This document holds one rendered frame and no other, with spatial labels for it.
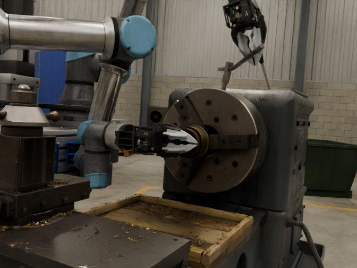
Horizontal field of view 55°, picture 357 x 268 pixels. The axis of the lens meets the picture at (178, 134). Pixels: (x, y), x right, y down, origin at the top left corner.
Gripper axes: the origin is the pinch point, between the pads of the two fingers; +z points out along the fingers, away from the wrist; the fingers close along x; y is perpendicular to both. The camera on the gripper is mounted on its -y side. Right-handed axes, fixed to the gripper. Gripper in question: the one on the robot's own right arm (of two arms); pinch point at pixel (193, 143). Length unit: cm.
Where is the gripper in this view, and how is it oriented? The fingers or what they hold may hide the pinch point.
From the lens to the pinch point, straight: 86.9
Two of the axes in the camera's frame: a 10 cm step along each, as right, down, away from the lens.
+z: 8.7, 0.8, -4.8
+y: -4.8, 0.2, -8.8
